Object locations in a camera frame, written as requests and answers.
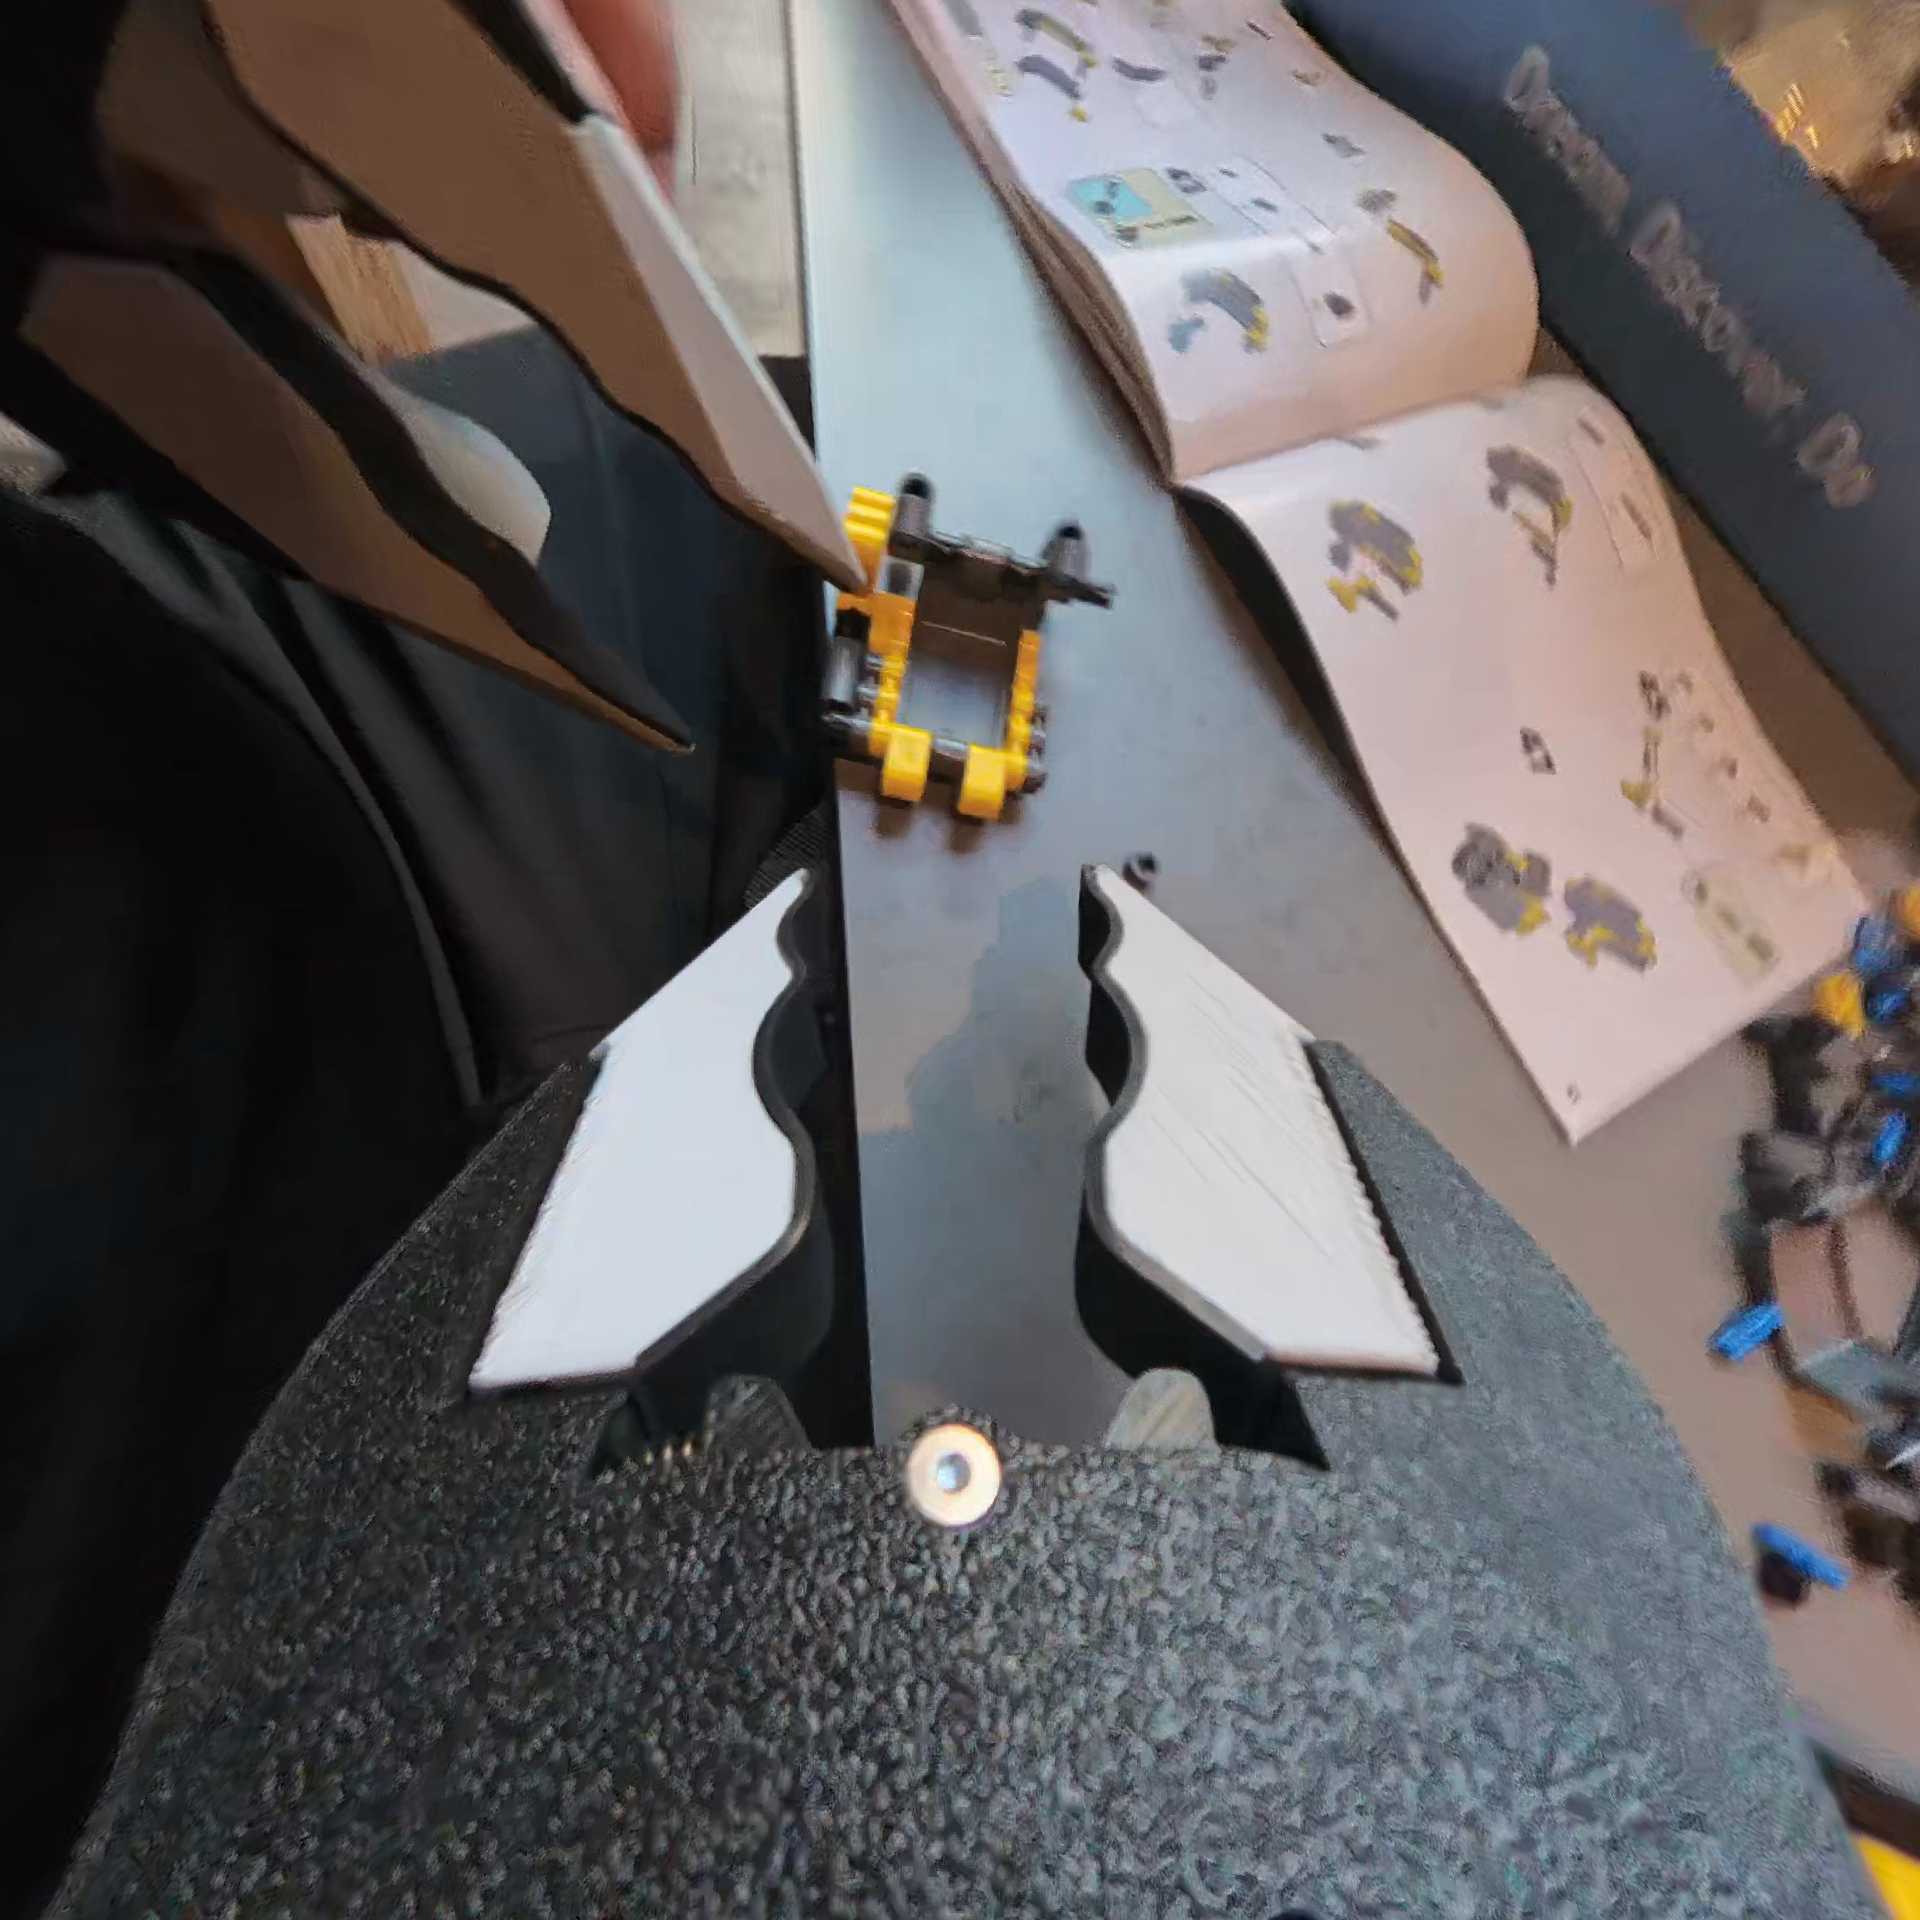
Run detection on clear plastic bags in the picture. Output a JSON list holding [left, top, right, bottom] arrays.
[[1725, 0, 1920, 197]]

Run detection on wooden panel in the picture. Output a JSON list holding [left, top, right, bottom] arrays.
[[286, 211, 443, 362]]

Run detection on person's dark clothing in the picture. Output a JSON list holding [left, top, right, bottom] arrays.
[[0, 322, 840, 1906]]

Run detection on grey desk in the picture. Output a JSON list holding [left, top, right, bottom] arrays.
[[786, 0, 1920, 1800]]

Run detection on person's left hand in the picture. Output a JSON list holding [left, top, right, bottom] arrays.
[[563, 0, 684, 159]]

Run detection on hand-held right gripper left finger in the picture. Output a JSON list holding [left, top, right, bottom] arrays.
[[468, 871, 823, 1395]]

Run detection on yellow five-hole brick beam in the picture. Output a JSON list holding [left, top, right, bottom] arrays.
[[832, 487, 933, 807], [959, 631, 1048, 821]]

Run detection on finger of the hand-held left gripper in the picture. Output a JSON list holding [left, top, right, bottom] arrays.
[[208, 0, 875, 596], [19, 256, 695, 754]]

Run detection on open instruction booklet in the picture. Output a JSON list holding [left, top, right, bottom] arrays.
[[884, 0, 1870, 1144]]

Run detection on dark blue cardboard box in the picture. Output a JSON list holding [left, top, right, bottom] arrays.
[[1290, 0, 1920, 781]]

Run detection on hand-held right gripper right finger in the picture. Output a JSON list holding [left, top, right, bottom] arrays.
[[1077, 864, 1445, 1452]]

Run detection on pile of loose brick pieces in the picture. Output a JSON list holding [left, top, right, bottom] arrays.
[[1710, 885, 1920, 1606]]

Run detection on grey yellow brick assembly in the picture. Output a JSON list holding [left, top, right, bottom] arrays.
[[816, 477, 1119, 826]]

